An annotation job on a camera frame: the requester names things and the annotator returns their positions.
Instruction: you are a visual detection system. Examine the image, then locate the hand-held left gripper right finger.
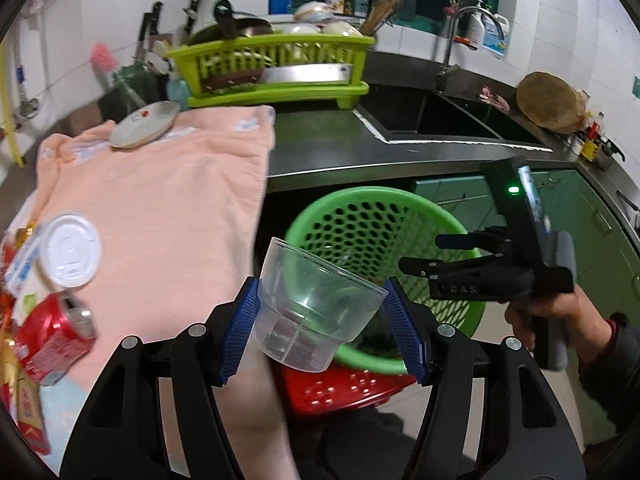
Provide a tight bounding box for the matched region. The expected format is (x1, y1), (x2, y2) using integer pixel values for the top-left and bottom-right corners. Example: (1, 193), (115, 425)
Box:
(382, 277), (586, 480)

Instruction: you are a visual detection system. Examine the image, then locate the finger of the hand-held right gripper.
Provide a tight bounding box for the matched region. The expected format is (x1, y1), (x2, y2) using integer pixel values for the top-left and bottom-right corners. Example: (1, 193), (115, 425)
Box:
(398, 254), (501, 283)
(434, 226), (507, 252)

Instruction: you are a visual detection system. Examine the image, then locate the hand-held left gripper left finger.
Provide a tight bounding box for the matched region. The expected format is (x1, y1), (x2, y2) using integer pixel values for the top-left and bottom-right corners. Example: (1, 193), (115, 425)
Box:
(60, 276), (301, 480)

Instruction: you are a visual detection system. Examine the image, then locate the clear plastic cup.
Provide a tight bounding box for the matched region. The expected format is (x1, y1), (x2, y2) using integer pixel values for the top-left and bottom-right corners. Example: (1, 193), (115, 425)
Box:
(248, 237), (390, 373)

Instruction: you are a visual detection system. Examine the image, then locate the green perforated plastic basket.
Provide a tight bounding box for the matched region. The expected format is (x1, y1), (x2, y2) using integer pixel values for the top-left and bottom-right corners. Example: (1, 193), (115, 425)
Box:
(284, 186), (486, 376)

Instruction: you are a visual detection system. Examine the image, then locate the person's right forearm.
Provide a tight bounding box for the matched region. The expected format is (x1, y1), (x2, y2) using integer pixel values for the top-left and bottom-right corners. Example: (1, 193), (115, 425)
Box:
(575, 312), (640, 461)

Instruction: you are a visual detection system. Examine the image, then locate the person's right hand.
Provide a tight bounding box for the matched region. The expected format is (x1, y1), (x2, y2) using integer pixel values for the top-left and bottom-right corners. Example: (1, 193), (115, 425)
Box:
(504, 287), (613, 361)

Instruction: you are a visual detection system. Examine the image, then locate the green cabinet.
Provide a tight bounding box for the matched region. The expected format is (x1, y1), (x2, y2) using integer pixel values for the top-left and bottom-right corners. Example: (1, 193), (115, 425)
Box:
(410, 167), (640, 261)

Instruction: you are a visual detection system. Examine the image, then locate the condiment bottles rack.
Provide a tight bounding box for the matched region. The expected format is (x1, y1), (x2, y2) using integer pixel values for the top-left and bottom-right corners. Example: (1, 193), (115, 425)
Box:
(570, 122), (626, 171)

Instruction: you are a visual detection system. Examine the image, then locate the pink dishcloth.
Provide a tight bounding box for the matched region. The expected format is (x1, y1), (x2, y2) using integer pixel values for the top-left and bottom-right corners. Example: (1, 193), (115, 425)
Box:
(481, 86), (510, 112)

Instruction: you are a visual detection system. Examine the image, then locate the round wooden cutting board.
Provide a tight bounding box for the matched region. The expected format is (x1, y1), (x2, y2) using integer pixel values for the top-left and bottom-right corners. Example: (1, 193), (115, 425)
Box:
(516, 71), (587, 134)

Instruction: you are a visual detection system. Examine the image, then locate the black kitchen sink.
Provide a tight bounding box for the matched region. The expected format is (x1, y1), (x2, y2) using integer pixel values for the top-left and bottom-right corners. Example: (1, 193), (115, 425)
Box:
(355, 82), (546, 143)

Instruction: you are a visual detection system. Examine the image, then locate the peach towel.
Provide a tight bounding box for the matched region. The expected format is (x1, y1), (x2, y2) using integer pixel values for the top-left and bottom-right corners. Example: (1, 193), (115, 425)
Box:
(10, 105), (301, 480)

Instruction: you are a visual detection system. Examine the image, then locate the metal faucet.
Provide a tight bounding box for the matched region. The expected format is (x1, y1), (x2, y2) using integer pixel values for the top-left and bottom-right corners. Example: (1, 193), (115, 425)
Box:
(434, 6), (503, 92)

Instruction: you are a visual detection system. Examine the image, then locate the white blue detergent bottle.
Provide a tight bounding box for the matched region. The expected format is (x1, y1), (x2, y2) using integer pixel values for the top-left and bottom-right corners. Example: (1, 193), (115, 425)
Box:
(477, 0), (511, 58)

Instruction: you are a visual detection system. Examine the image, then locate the red soda can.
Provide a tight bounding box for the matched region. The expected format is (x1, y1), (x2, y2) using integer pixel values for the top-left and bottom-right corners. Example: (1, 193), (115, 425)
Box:
(14, 292), (97, 386)

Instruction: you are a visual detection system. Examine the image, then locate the white lidded paper cup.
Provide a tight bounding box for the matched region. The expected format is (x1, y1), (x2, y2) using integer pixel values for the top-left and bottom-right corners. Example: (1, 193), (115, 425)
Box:
(2, 215), (102, 297)

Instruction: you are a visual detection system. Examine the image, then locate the red yellow snack wrapper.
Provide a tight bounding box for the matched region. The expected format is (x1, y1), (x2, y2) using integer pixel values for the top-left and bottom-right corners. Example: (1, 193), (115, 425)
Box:
(0, 335), (51, 456)

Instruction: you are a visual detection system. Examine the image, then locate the white ceramic plate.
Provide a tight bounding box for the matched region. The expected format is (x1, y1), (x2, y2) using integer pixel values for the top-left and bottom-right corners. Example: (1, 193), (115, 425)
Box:
(109, 100), (181, 150)

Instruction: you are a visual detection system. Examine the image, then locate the metal tray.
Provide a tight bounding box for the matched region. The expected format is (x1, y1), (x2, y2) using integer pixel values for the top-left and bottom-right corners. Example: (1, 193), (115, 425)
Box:
(262, 62), (353, 86)

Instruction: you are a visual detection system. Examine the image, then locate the bundle of chopsticks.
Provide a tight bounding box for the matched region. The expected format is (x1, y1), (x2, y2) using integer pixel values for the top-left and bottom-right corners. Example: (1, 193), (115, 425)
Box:
(360, 0), (403, 36)

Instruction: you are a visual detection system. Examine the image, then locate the white bowl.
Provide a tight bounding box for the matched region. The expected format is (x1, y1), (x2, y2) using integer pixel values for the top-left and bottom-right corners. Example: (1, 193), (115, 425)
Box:
(292, 1), (363, 37)

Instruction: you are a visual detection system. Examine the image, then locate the teal bottle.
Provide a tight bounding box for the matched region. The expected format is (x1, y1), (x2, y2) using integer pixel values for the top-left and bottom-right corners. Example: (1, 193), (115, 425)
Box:
(166, 77), (191, 111)

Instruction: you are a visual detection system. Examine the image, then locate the lime green dish rack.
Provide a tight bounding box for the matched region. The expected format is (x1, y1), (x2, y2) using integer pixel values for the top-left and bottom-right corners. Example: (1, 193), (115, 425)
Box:
(167, 35), (377, 110)

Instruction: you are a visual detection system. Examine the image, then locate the dark green utensil holder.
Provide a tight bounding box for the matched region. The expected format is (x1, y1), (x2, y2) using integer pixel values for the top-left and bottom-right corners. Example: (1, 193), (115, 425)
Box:
(112, 62), (168, 111)

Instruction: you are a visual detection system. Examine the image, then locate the white ladle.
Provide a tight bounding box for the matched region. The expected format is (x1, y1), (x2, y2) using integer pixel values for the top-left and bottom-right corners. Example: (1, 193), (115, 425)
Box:
(149, 40), (172, 75)

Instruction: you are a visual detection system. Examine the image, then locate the pink bottle brush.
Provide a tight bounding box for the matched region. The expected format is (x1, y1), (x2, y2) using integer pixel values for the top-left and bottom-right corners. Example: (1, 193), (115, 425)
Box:
(90, 43), (146, 106)

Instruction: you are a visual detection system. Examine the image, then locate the dark frying pan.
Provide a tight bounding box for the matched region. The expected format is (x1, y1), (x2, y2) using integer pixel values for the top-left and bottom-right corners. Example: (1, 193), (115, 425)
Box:
(190, 0), (273, 45)

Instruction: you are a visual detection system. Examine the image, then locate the metal water valve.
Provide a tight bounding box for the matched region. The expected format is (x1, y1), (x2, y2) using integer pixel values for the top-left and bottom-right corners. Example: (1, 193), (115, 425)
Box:
(12, 22), (41, 121)

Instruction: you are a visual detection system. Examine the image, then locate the yellow gas hose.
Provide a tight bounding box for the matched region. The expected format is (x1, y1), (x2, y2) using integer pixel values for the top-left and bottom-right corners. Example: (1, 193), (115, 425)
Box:
(0, 42), (25, 167)

